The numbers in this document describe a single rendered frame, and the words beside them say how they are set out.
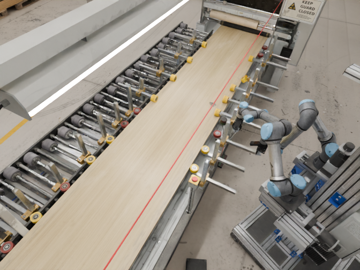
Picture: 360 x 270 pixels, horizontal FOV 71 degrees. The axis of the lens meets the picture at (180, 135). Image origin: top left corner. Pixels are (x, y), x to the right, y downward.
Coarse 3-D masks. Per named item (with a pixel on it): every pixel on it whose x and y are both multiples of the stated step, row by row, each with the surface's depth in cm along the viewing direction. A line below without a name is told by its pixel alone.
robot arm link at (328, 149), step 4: (324, 144) 212; (328, 144) 206; (332, 144) 206; (336, 144) 206; (324, 148) 209; (328, 148) 204; (332, 148) 204; (336, 148) 204; (324, 152) 208; (328, 152) 203; (332, 152) 202; (320, 156) 213; (324, 156) 208; (328, 156) 205; (324, 160) 210
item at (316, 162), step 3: (318, 156) 217; (315, 159) 219; (318, 159) 215; (312, 162) 222; (315, 162) 219; (318, 162) 215; (321, 162) 213; (324, 162) 211; (315, 165) 218; (318, 165) 215; (321, 165) 213; (318, 168) 216
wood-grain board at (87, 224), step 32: (224, 32) 404; (192, 64) 339; (224, 64) 343; (160, 96) 292; (192, 96) 295; (128, 128) 257; (160, 128) 259; (192, 128) 261; (96, 160) 229; (128, 160) 230; (160, 160) 232; (192, 160) 234; (96, 192) 208; (128, 192) 209; (160, 192) 211; (64, 224) 189; (96, 224) 190; (128, 224) 191; (32, 256) 174; (64, 256) 175; (96, 256) 176; (128, 256) 177
